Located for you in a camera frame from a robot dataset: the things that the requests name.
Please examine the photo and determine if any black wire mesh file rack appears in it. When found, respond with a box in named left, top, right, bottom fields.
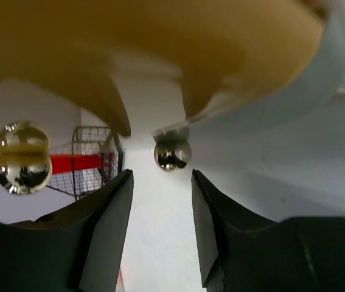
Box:
left=47, top=126, right=125, bottom=201

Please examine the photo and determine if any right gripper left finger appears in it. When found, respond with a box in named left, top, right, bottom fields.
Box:
left=0, top=170, right=134, bottom=291

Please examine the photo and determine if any red A4 file folder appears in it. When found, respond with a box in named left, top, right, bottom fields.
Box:
left=0, top=151, right=112, bottom=187

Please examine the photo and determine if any pale green bottom drawer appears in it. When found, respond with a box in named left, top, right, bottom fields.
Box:
left=152, top=12, right=345, bottom=173

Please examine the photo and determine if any yellow drawer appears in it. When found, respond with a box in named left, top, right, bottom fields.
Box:
left=0, top=1, right=329, bottom=144

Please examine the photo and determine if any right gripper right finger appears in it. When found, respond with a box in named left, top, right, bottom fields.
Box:
left=191, top=170, right=345, bottom=291

